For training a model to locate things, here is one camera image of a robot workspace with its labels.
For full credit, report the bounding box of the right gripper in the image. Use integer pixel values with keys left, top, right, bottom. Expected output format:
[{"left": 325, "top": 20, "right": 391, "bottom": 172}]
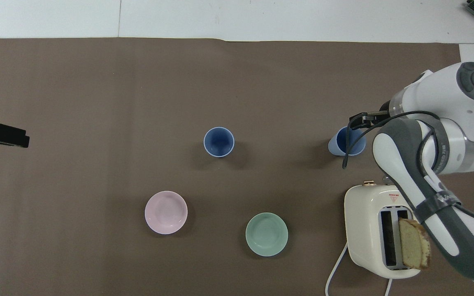
[{"left": 369, "top": 101, "right": 391, "bottom": 124}]

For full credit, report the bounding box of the light blue cup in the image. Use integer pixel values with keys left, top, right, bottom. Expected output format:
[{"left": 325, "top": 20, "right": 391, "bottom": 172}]
[{"left": 328, "top": 126, "right": 367, "bottom": 157}]

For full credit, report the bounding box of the cream white toaster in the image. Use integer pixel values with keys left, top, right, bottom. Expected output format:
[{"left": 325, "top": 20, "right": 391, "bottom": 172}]
[{"left": 344, "top": 180, "right": 423, "bottom": 280}]

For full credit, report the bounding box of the bread slice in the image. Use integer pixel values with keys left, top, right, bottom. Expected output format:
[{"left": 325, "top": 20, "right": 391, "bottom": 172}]
[{"left": 398, "top": 218, "right": 432, "bottom": 270}]

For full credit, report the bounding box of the dark blue cup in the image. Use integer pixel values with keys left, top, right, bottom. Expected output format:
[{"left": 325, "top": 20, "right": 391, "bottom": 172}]
[{"left": 203, "top": 127, "right": 235, "bottom": 158}]

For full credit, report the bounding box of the green bowl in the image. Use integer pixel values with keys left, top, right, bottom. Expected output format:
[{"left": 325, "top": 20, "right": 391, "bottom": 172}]
[{"left": 245, "top": 212, "right": 289, "bottom": 257}]

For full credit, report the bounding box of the pink bowl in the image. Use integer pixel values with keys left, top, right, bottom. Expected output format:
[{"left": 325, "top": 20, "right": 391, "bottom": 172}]
[{"left": 144, "top": 190, "right": 188, "bottom": 235}]

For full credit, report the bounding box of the black cable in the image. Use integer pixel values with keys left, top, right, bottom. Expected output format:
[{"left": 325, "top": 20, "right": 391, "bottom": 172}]
[{"left": 342, "top": 110, "right": 474, "bottom": 229}]

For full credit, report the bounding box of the white power cable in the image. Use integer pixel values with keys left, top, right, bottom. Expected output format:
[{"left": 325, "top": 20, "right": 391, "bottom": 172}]
[{"left": 325, "top": 242, "right": 394, "bottom": 296}]

